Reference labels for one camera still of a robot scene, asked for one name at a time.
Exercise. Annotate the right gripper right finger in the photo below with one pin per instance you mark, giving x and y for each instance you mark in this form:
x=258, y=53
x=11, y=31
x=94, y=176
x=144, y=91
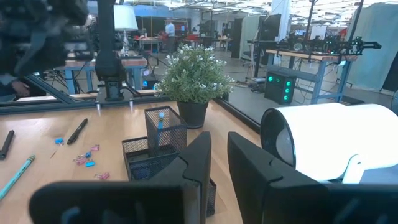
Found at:
x=248, y=174

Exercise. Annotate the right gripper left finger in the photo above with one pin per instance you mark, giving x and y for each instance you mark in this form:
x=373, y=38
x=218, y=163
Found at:
x=192, y=168

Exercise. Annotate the black mesh desk organizer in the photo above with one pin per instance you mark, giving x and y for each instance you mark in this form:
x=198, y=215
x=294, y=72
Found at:
x=174, y=130

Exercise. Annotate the blue pen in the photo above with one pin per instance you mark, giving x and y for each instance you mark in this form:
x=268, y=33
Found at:
x=161, y=123

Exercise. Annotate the teal binder clip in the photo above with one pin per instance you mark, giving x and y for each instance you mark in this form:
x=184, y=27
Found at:
x=90, y=163

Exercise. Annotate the blue binder clip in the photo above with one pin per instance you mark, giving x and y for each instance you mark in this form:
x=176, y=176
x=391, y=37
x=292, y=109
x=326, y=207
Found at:
x=59, y=141
x=88, y=154

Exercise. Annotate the black marker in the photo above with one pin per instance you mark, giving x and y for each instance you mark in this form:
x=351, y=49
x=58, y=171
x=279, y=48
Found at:
x=77, y=131
x=7, y=144

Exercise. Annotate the teal pencil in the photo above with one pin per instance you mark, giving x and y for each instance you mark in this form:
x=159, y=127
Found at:
x=17, y=177

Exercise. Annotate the silver metal standoff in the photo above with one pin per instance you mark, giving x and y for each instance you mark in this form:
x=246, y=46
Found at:
x=98, y=109
x=131, y=106

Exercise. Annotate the black computer tower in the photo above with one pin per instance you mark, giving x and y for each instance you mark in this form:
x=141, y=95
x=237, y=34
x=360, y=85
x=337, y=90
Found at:
x=146, y=81
x=280, y=87

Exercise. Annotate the green plant in black pot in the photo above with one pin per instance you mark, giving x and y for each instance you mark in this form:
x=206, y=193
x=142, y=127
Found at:
x=194, y=74

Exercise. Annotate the wooden workbench blue legs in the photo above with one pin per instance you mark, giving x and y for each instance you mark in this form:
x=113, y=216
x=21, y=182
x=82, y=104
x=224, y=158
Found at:
x=311, y=56
x=133, y=62

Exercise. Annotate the person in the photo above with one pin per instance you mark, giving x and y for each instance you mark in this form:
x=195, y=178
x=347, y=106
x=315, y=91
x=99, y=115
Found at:
x=20, y=88
x=170, y=34

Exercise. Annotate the black monitor on stand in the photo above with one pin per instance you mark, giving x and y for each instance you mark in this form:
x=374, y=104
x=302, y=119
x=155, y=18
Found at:
x=270, y=28

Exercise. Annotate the small black robot rig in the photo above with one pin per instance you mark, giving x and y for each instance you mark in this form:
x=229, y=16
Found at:
x=326, y=43

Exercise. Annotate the grey green curtain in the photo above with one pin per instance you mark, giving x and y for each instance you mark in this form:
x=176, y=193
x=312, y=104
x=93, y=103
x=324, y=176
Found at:
x=373, y=46

